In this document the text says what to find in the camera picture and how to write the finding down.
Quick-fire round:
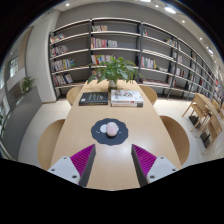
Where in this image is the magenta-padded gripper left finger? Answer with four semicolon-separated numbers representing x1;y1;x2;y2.
47;143;97;188

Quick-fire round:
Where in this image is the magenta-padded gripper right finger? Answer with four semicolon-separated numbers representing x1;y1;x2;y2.
130;143;179;188

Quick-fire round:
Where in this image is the pale pink computer mouse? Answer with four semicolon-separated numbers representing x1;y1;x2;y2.
105;121;120;138

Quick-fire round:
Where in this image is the black cartoon-face mouse pad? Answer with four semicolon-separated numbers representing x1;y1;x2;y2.
90;117;129;147

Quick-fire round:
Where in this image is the round-back wooden chair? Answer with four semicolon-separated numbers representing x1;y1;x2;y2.
158;115;191;166
138;84;159;106
65;85;84;106
37;118;66;171

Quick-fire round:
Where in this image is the white book red-lettered spine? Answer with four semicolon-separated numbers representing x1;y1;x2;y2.
110;100;144;108

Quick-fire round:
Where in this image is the black hardcover book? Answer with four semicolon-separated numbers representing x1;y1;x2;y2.
78;91;109;107

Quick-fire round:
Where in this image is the white illustrated-cover book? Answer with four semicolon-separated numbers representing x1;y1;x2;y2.
110;89;145;105

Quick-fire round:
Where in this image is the leafy background potted plant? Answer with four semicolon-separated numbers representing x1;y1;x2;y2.
20;75;36;94

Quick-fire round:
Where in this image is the green potted plant white pot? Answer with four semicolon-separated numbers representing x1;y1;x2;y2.
87;55;144;89

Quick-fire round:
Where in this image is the grey bookshelf unit with books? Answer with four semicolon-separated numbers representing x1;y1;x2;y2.
48;17;224;104

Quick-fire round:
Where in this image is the group of ceiling lights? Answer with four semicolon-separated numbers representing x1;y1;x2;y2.
63;0;216;56

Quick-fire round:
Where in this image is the group of wooden frame chairs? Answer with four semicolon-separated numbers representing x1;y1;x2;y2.
181;92;224;155

